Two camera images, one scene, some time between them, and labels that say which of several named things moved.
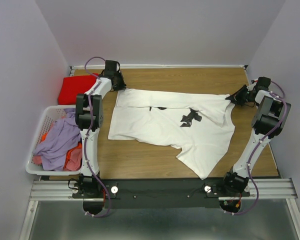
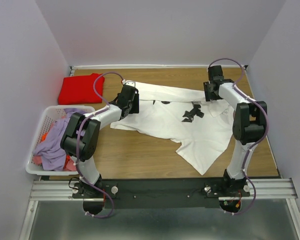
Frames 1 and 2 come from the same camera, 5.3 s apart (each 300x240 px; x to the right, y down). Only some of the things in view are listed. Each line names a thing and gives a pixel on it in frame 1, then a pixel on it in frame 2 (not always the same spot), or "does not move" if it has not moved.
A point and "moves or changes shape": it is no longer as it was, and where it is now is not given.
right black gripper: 235,97 to 207,96
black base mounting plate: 160,193 does not move
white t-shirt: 156,117 moves or changes shape
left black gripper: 121,86 to 135,108
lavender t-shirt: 63,133 does not move
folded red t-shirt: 72,86 does not move
